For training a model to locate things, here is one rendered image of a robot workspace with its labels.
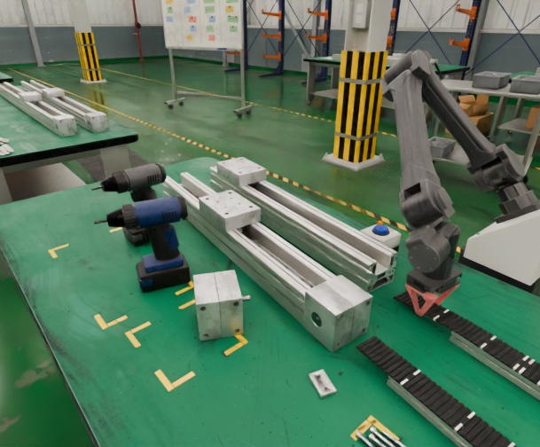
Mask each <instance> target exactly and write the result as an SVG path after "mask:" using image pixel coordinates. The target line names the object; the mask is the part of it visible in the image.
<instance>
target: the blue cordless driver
mask: <svg viewBox="0 0 540 447"><path fill-rule="evenodd" d="M135 203H136V205H132V203H131V204H125V205H122V207H121V208H119V209H117V210H115V211H113V212H111V213H108V214H106V219H105V220H99V221H94V224H101V223H106V222H107V223H108V226H109V227H121V228H125V227H126V229H127V230H132V229H136V228H137V227H138V226H140V229H141V228H144V229H143V232H144V235H145V238H146V240H150V242H151V245H152V248H153V252H154V254H151V255H144V256H142V261H141V262H138V263H137V265H136V269H137V276H138V281H139V285H140V287H141V290H142V292H143V293H148V292H151V291H155V290H159V289H162V288H167V287H171V286H177V285H182V284H185V283H189V282H190V281H191V274H190V267H189V265H188V262H187V261H186V259H185V256H184V254H183V253H180V251H179V249H178V247H179V242H178V238H177V236H176V231H175V228H174V225H173V224H171V223H175V222H180V219H181V218H182V220H185V219H186V217H187V216H188V212H187V207H186V202H185V199H184V198H182V196H178V198H176V196H172V197H167V198H160V199H155V200H144V201H139V202H135Z"/></svg>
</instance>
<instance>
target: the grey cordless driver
mask: <svg viewBox="0 0 540 447"><path fill-rule="evenodd" d="M166 177H167V176H166V171H165V169H164V167H163V166H162V165H161V164H160V163H155V164H154V163H153V164H148V165H144V166H140V167H136V168H132V169H125V170H123V171H122V172H115V173H113V174H112V176H110V177H108V178H107V179H105V180H103V181H101V183H100V185H101V186H98V187H94V188H91V190H92V191H94V190H97V189H101V188H102V190H103V192H118V193H119V194H120V193H124V192H126V191H128V192H131V193H130V196H131V199H132V200H133V201H134V202H139V201H144V200H155V199H157V196H156V192H155V190H154V188H152V187H151V186H153V185H157V184H160V183H164V182H165V180H166ZM143 229H144V228H141V229H140V226H138V227H137V228H136V229H132V230H127V229H126V227H125V228H122V230H123V233H124V234H125V238H126V239H127V240H128V241H129V242H130V243H131V244H132V245H133V246H134V247H139V246H142V245H144V244H147V243H149V242H150V240H146V238H145V235H144V232H143Z"/></svg>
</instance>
